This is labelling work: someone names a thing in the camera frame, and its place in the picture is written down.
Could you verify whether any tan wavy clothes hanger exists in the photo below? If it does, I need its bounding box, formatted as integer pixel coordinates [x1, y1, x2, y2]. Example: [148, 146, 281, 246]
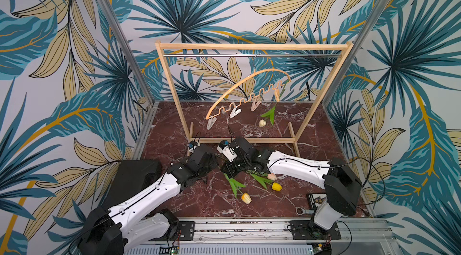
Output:
[205, 68, 292, 121]

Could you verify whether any silver wrench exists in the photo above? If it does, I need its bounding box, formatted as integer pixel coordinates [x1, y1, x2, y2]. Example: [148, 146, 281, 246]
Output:
[296, 207, 315, 216]

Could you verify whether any yellow orange tulip flower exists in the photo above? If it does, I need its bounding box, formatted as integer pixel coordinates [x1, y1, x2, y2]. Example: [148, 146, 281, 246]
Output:
[224, 174, 252, 205]

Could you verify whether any black electronics board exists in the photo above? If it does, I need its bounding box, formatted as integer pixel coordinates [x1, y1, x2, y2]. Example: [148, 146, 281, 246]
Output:
[306, 193, 327, 210]

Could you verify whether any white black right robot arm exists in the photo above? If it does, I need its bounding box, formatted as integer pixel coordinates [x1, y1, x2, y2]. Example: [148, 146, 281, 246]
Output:
[217, 137, 362, 232]

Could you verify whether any wooden clothes rack frame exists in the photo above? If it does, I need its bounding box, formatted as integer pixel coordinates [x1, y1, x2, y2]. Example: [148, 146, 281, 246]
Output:
[155, 41, 354, 156]

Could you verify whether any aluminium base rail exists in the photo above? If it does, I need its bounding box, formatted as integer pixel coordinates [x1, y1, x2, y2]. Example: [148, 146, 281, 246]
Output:
[127, 217, 402, 255]

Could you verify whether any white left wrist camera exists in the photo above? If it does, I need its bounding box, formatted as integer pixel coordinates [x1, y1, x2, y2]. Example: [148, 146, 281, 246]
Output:
[188, 141, 200, 153]

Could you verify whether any pink tulip flower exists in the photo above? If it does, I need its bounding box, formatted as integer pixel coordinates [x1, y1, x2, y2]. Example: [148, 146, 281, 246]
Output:
[247, 171, 277, 181]

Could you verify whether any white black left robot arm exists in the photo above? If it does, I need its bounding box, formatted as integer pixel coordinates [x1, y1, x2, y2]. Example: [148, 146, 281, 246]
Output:
[74, 144, 218, 255]

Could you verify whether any white tulip flower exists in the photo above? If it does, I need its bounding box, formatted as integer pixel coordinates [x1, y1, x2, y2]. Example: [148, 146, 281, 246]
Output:
[260, 105, 276, 125]

